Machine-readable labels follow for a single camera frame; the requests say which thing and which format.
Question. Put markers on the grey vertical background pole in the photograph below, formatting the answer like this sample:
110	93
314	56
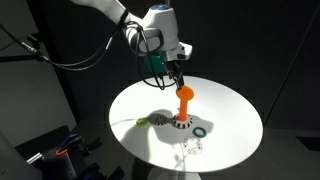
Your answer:
167	2

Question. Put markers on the orange clip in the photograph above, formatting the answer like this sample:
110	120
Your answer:
61	152

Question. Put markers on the black white striped rod base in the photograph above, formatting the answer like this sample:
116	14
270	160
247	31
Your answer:
182	125

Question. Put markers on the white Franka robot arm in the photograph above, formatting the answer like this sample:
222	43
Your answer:
160	26

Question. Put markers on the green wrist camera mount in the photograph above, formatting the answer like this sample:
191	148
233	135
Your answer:
154	65

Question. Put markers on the black equipment stand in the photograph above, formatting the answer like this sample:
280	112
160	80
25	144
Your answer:
66	163

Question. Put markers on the purple tool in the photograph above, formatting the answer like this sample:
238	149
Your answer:
70	138

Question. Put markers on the white table pedestal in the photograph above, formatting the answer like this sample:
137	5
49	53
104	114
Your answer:
173	175

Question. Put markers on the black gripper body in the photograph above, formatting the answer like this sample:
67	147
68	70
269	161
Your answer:
171	66

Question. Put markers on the silver metal cylinder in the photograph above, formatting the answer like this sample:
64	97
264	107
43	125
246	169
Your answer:
34	158

